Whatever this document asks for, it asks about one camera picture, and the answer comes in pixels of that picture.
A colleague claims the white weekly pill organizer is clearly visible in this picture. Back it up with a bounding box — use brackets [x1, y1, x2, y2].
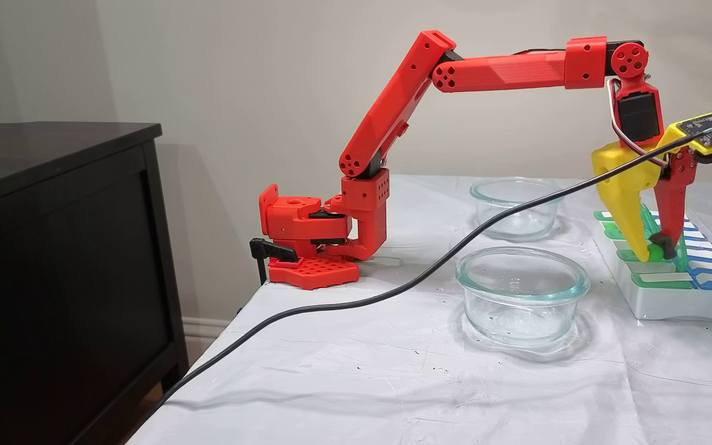
[593, 204, 712, 325]

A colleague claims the clear glass bowl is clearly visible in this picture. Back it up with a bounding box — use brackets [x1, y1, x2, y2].
[454, 247, 590, 348]
[469, 177, 566, 242]

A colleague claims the white tablecloth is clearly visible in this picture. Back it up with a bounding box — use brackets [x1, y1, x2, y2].
[126, 175, 712, 445]

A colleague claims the black table clamp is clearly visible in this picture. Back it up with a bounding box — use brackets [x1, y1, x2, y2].
[249, 238, 299, 286]

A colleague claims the white baseboard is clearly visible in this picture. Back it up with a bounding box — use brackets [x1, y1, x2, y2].
[182, 316, 236, 365]

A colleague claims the black wooden cabinet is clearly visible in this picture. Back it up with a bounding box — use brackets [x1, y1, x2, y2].
[0, 122, 190, 445]

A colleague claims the thick black cable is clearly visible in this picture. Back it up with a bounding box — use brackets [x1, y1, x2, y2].
[161, 130, 712, 399]

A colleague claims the camera board on yellow mount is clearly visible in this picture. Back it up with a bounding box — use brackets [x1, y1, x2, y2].
[656, 112, 712, 164]

